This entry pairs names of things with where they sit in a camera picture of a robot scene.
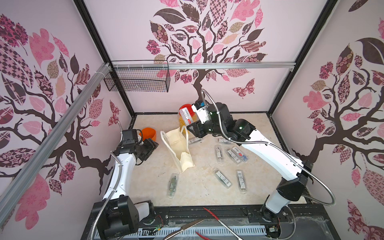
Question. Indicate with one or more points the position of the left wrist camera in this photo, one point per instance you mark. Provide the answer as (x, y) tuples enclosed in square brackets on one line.
[(131, 137)]

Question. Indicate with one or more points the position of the white slotted cable duct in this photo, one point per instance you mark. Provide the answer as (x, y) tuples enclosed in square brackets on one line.
[(217, 231)]

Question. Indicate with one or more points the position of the red-lid jar yellow flakes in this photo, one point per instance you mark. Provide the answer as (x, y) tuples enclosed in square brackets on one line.
[(194, 115)]

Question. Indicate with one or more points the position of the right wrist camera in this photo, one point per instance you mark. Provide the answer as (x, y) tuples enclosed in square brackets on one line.
[(201, 109)]

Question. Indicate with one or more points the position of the black wire basket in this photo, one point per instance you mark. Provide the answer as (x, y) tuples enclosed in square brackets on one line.
[(139, 76)]

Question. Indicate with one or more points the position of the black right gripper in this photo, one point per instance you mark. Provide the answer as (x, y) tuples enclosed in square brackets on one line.
[(199, 129)]

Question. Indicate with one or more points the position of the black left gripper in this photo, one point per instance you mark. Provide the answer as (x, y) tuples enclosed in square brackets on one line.
[(152, 146)]

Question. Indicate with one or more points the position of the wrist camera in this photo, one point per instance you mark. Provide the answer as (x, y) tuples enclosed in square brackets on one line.
[(201, 109), (131, 137)]

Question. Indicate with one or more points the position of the compass set case blue red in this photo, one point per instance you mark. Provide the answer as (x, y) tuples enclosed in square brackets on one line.
[(240, 154)]

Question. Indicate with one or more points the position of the aluminium rail left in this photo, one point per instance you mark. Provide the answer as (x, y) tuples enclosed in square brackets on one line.
[(23, 180)]

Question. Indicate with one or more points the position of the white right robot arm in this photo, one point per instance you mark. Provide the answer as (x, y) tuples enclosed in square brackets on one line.
[(295, 173)]

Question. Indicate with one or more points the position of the orange plastic cup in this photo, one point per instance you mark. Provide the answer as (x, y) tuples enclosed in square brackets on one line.
[(149, 133)]

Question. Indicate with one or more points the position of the green compass set case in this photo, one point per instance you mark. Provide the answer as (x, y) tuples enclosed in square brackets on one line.
[(172, 185)]

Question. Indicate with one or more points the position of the aluminium rail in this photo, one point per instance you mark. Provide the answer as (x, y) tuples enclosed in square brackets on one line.
[(23, 180), (206, 66)]

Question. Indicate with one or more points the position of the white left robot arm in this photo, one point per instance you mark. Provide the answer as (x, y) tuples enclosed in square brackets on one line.
[(116, 216)]

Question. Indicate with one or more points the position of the aluminium rail back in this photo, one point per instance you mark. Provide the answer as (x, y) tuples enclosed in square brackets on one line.
[(206, 66)]

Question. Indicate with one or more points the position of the cream canvas tote bag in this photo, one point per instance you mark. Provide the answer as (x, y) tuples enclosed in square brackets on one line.
[(177, 143)]

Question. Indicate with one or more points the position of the compass set case red label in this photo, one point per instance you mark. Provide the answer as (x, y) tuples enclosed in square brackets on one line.
[(186, 116)]

